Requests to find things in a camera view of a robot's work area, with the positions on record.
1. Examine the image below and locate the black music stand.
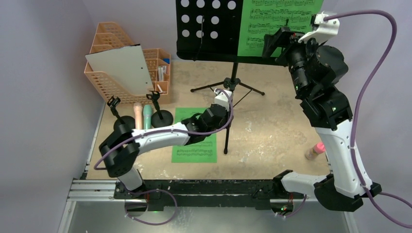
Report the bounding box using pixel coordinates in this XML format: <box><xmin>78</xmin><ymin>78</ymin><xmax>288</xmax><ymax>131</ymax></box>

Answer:
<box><xmin>175</xmin><ymin>0</ymin><xmax>291</xmax><ymax>155</ymax></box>

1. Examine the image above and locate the green sheet music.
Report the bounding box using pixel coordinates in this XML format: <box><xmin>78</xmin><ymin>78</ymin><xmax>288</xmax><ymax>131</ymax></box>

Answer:
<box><xmin>238</xmin><ymin>0</ymin><xmax>323</xmax><ymax>57</ymax></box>
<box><xmin>172</xmin><ymin>107</ymin><xmax>217</xmax><ymax>163</ymax></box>

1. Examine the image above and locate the mint green toy microphone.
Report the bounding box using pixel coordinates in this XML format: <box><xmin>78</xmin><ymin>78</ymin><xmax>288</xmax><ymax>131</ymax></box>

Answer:
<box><xmin>143</xmin><ymin>104</ymin><xmax>153</xmax><ymax>130</ymax></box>

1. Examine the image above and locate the pink toy microphone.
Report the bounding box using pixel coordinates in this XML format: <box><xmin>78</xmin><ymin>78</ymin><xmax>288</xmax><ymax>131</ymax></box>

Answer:
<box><xmin>133</xmin><ymin>102</ymin><xmax>143</xmax><ymax>130</ymax></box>

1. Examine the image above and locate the black round microphone stand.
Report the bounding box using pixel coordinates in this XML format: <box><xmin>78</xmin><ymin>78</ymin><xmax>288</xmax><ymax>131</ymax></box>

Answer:
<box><xmin>106</xmin><ymin>96</ymin><xmax>136</xmax><ymax>131</ymax></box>

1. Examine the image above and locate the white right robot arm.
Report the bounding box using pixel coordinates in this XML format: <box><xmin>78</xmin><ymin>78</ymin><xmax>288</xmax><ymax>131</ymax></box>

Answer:
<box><xmin>262</xmin><ymin>27</ymin><xmax>382</xmax><ymax>212</ymax></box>

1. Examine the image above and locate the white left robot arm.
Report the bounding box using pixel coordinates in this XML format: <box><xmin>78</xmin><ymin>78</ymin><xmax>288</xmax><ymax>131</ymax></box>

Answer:
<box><xmin>94</xmin><ymin>104</ymin><xmax>233</xmax><ymax>199</ymax></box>

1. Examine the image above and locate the pink round object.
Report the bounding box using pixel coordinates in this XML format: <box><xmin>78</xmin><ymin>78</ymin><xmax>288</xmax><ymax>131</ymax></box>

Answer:
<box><xmin>305</xmin><ymin>142</ymin><xmax>326</xmax><ymax>160</ymax></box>

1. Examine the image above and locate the white marker tube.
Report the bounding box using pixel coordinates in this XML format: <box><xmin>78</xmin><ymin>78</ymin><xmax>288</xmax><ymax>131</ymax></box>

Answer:
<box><xmin>159</xmin><ymin>66</ymin><xmax>167</xmax><ymax>82</ymax></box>

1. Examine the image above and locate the grey folder board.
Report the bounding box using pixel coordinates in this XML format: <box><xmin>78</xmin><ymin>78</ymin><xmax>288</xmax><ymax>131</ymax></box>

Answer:
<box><xmin>85</xmin><ymin>44</ymin><xmax>154</xmax><ymax>95</ymax></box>

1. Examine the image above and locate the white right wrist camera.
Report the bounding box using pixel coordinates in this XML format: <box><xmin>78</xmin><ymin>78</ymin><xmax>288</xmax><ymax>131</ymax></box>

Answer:
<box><xmin>298</xmin><ymin>11</ymin><xmax>340</xmax><ymax>44</ymax></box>

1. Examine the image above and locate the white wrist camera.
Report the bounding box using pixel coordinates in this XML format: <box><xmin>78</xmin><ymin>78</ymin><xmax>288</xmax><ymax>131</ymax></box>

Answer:
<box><xmin>213</xmin><ymin>88</ymin><xmax>233</xmax><ymax>111</ymax></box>
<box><xmin>298</xmin><ymin>11</ymin><xmax>340</xmax><ymax>44</ymax></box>

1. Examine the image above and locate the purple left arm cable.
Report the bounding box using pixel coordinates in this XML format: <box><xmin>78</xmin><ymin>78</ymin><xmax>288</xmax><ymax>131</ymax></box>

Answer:
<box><xmin>93</xmin><ymin>88</ymin><xmax>234</xmax><ymax>171</ymax></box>

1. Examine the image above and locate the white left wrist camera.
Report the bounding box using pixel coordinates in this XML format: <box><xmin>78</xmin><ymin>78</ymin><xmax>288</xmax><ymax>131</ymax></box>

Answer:
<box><xmin>213</xmin><ymin>88</ymin><xmax>233</xmax><ymax>111</ymax></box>

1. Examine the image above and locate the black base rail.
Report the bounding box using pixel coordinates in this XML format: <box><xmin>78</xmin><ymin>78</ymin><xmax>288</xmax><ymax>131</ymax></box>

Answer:
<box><xmin>114</xmin><ymin>179</ymin><xmax>290</xmax><ymax>211</ymax></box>

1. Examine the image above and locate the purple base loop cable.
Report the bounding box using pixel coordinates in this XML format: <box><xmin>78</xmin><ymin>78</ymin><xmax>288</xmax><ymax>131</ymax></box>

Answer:
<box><xmin>124</xmin><ymin>188</ymin><xmax>179</xmax><ymax>226</ymax></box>

